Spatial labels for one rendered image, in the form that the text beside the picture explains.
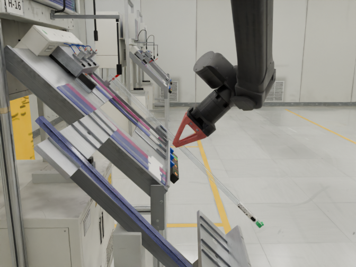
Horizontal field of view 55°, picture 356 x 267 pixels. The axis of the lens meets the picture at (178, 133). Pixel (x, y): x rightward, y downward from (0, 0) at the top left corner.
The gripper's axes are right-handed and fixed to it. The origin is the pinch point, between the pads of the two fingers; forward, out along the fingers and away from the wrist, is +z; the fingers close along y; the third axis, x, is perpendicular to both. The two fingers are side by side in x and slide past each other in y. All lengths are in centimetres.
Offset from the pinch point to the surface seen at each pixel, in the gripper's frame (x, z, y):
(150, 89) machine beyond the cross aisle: -29, 82, -532
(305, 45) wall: 142, -204, -721
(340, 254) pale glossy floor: 135, 3, -115
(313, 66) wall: 189, -187, -723
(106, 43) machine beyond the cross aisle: -108, 56, -383
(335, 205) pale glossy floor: 152, -14, -186
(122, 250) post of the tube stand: 6.6, 21.5, 13.6
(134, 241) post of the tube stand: 6.9, 18.2, 13.6
